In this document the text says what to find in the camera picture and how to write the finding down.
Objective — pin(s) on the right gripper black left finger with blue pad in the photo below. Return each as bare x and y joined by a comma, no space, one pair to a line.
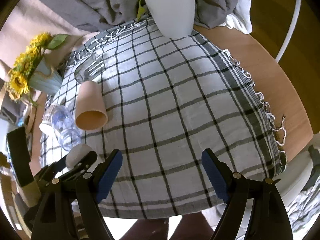
91,189

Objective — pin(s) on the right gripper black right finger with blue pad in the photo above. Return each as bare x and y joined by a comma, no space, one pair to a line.
232,188

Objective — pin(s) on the white frosted plastic cup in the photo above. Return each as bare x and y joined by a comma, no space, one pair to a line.
80,153

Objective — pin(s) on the pink plastic cup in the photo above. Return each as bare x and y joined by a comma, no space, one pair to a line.
90,110

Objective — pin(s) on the beige patterned paper cup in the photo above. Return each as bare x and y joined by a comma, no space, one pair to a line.
46,123

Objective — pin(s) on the dark smoky glass cup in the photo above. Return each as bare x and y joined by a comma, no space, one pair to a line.
92,67

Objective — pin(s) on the clear plastic water bottle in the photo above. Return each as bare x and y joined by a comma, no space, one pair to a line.
64,127

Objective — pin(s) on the round wooden tray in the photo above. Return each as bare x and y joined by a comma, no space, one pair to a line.
29,122

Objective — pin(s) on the black white checkered tablecloth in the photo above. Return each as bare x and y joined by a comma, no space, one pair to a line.
167,101

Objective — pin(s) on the light blue ribbed vase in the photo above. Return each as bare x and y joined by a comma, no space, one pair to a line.
45,78

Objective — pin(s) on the yellow sunflower bouquet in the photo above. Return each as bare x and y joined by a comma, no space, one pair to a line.
19,83

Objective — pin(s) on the white plant pot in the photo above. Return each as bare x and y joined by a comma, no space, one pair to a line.
174,18

